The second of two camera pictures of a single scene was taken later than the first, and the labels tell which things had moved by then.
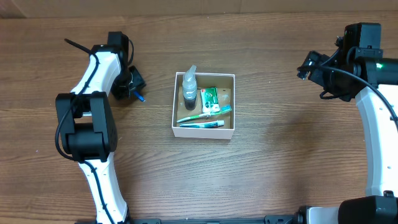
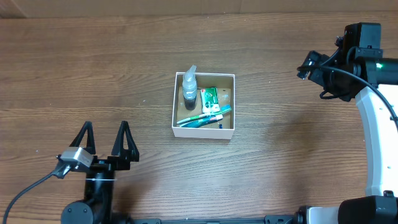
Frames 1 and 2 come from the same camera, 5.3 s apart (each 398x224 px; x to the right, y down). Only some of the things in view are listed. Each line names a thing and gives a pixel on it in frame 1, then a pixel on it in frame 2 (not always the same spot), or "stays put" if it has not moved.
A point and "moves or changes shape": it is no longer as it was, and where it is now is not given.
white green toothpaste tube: [204, 124] moves or changes shape
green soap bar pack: [209, 100] stays put
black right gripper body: [334, 86] stays put
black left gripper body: [129, 80] → [110, 164]
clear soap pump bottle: [190, 88] stays put
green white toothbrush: [222, 110] stays put
